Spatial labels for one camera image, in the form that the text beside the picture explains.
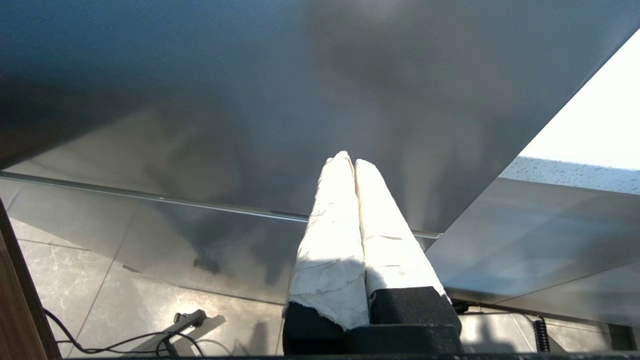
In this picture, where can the small grey metal foot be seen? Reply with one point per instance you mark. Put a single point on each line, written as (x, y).
(190, 317)

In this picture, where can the brown wooden furniture panel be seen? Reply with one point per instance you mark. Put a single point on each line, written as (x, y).
(15, 310)

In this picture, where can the tall grey cabinet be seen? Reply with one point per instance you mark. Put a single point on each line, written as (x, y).
(250, 100)

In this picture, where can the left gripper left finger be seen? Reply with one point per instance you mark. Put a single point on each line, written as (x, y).
(330, 260)

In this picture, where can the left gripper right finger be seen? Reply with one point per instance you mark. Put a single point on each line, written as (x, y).
(390, 250)

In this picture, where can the dark furniture leg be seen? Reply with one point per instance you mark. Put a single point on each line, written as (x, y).
(620, 337)

